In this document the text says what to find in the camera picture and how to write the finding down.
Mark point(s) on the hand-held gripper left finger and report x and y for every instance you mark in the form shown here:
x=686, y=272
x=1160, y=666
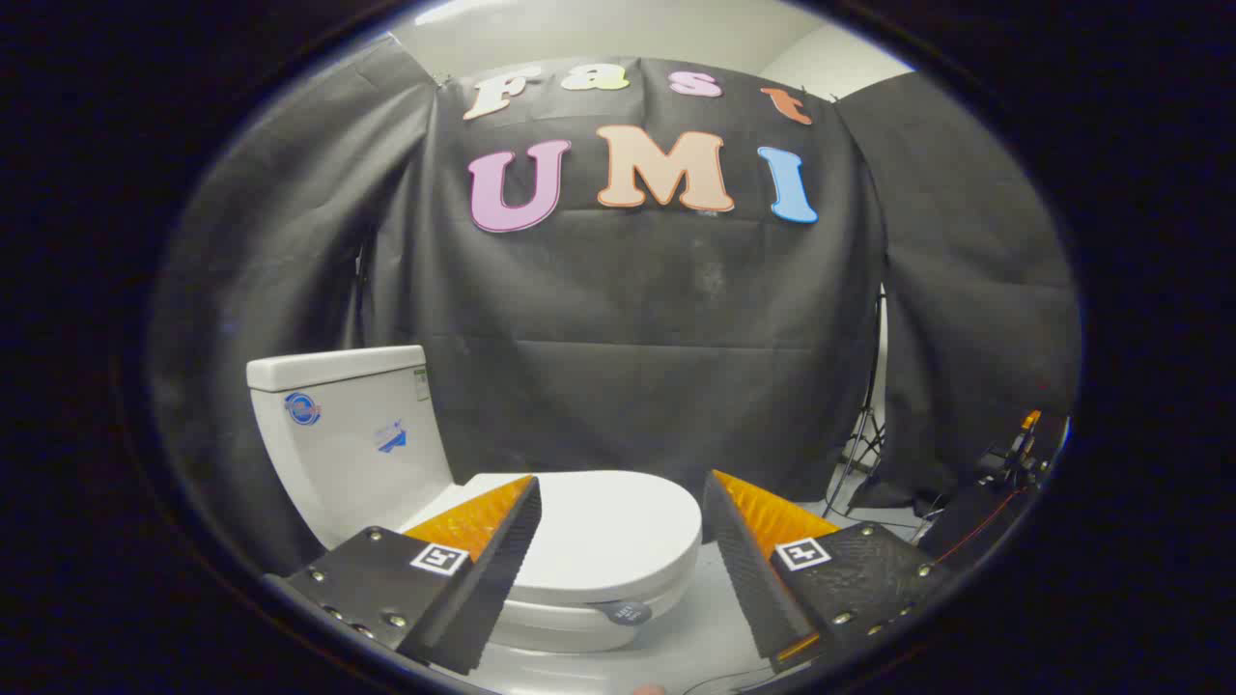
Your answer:
x=502, y=569

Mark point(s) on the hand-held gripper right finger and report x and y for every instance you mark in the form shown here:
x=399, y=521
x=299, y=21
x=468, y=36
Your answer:
x=748, y=579

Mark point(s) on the white toilet lid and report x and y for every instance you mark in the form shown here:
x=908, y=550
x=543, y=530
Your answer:
x=608, y=531

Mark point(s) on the white toilet seat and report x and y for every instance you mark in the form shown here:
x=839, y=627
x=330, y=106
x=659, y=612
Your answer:
x=579, y=618

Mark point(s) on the white toilet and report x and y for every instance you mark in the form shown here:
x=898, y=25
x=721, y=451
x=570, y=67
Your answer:
x=348, y=454

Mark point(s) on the black light stand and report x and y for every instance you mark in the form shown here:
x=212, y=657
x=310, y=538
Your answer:
x=866, y=425

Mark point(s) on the black backdrop cloth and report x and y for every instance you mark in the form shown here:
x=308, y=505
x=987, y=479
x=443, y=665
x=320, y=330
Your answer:
x=628, y=338

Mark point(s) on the black device with orange part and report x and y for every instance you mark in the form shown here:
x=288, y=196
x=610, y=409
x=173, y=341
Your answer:
x=1004, y=483

